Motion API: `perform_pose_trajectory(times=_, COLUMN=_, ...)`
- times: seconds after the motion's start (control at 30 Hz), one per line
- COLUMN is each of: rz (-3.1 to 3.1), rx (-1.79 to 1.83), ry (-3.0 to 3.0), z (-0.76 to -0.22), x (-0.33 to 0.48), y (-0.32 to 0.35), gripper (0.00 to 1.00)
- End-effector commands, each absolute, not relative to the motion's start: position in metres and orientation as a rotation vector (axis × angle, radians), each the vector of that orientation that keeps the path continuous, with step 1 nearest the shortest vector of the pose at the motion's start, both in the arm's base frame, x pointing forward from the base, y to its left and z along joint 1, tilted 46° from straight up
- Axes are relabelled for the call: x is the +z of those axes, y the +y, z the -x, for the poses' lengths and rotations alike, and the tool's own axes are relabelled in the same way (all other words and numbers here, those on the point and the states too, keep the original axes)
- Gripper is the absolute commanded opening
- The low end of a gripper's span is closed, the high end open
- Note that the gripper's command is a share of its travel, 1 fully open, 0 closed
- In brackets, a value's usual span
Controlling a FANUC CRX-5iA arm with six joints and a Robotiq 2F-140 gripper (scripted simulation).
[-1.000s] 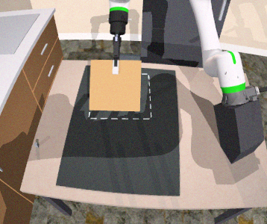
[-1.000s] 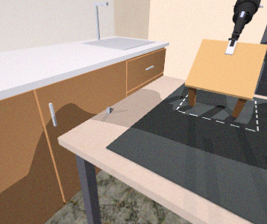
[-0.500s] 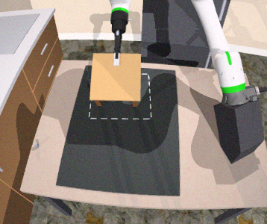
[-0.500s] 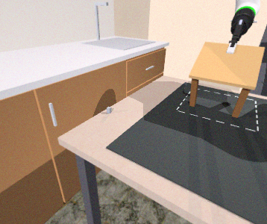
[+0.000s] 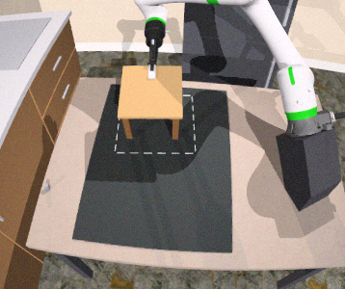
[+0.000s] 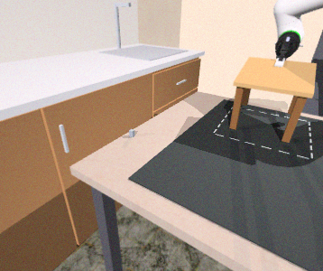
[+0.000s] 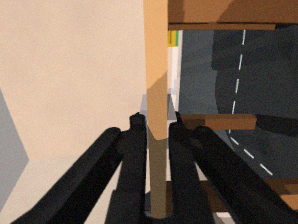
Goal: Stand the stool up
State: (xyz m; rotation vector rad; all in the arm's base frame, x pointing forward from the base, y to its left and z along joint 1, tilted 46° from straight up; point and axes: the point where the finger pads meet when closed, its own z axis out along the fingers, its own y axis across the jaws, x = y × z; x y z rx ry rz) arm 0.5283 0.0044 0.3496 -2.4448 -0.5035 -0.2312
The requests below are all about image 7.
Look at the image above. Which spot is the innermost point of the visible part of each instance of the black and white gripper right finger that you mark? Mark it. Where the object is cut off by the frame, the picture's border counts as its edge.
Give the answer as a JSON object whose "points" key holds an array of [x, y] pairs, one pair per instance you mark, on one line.
{"points": [[246, 196]]}

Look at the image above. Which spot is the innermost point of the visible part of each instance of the wooden stool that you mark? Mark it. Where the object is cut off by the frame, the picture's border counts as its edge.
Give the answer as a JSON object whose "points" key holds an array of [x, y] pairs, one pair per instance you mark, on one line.
{"points": [[163, 15]]}

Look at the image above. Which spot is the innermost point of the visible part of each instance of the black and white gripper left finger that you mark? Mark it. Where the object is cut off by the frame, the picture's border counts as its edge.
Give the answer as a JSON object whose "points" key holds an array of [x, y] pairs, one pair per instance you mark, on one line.
{"points": [[72, 198]]}

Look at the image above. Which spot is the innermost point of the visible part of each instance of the dark grey mat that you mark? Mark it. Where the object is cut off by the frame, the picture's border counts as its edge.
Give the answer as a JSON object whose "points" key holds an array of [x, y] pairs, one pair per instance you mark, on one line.
{"points": [[267, 89]]}

